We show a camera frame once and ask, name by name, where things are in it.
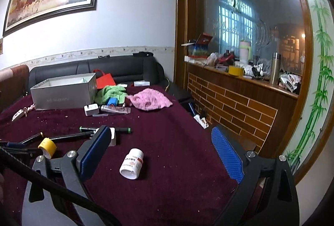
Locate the toothpaste tube package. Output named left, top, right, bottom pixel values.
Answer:
left=100, top=105, right=131, bottom=114

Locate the white cup with lid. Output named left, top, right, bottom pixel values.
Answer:
left=239, top=41, right=251, bottom=65

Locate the black leather sofa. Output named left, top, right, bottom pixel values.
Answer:
left=27, top=53, right=169, bottom=91

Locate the yellow tape roll on counter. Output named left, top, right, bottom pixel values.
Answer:
left=228, top=65, right=244, bottom=77

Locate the small white charger plug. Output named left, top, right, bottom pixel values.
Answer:
left=84, top=103, right=100, bottom=116

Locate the green cloth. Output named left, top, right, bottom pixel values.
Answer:
left=94, top=86, right=127, bottom=105

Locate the long black marker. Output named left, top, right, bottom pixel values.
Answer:
left=49, top=131, right=94, bottom=142

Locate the black marker green cap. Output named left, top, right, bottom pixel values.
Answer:
left=79, top=126, right=131, bottom=134

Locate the black marker gold cap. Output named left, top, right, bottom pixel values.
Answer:
left=20, top=132, right=44, bottom=145

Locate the wooden brick pattern counter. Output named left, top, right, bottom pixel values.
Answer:
left=185, top=64, right=298, bottom=157

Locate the white power adapter cube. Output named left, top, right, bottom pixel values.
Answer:
left=95, top=126, right=116, bottom=147

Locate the blue small box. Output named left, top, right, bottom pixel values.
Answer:
left=106, top=97, right=118, bottom=107

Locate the white pill bottle red label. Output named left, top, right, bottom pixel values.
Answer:
left=119, top=149, right=144, bottom=180

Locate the silver grey cardboard box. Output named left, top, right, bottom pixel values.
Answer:
left=30, top=73, right=97, bottom=110

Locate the red tote bag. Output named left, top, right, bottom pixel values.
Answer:
left=93, top=69, right=116, bottom=90

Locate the steel thermos bottle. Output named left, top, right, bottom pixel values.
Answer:
left=269, top=52, right=281, bottom=85

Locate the pink towel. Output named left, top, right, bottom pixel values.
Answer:
left=125, top=88, right=173, bottom=111

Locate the white key tag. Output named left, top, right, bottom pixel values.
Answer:
left=11, top=104, right=35, bottom=122

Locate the brown wooden chair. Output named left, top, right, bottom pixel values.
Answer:
left=0, top=65, right=29, bottom=112

